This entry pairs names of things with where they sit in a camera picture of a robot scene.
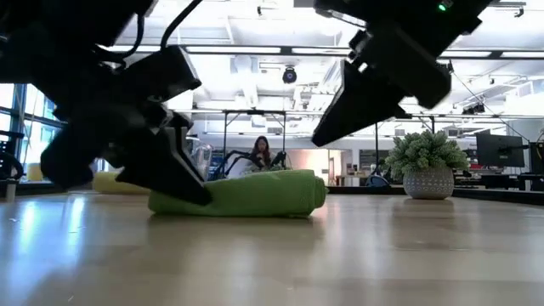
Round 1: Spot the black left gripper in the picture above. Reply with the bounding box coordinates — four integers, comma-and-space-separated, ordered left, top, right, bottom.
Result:
0, 71, 213, 207

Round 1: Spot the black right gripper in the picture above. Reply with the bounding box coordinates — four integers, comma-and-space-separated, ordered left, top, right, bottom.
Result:
311, 20, 469, 148

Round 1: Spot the yellow microfiber towel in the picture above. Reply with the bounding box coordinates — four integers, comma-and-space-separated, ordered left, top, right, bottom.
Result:
92, 170, 150, 196

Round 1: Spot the green microfiber towel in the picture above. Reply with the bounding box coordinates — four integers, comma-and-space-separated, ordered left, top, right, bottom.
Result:
147, 168, 329, 218

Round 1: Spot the clear plastic basket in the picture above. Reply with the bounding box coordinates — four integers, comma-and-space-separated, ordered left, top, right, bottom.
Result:
78, 135, 220, 196

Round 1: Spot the blue background chair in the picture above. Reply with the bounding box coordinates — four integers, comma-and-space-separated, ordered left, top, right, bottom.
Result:
365, 173, 390, 189

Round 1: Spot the person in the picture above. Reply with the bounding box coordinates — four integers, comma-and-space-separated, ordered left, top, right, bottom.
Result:
250, 135, 274, 169

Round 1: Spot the artificial potted plant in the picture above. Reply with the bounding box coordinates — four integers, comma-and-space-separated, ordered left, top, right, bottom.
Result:
383, 128, 471, 201

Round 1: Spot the yellow bin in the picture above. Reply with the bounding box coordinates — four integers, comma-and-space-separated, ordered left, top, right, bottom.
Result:
25, 163, 43, 183

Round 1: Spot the large glass window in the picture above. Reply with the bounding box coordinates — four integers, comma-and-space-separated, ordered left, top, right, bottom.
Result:
0, 82, 65, 182

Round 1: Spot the large black computer monitor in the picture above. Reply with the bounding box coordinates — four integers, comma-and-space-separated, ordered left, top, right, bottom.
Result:
474, 132, 526, 168

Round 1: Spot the black office chair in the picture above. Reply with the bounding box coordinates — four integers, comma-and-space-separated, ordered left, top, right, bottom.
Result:
0, 129, 26, 201

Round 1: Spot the black ceiling camera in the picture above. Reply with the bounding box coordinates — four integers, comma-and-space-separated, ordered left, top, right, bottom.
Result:
281, 65, 298, 85

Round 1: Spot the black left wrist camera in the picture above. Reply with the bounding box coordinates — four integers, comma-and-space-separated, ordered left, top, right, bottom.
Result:
121, 45, 203, 105

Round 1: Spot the black left camera cable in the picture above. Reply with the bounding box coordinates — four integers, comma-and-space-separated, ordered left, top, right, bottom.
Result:
95, 0, 204, 71

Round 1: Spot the black aluminium table frame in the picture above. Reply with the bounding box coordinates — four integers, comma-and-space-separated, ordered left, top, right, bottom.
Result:
0, 181, 544, 206

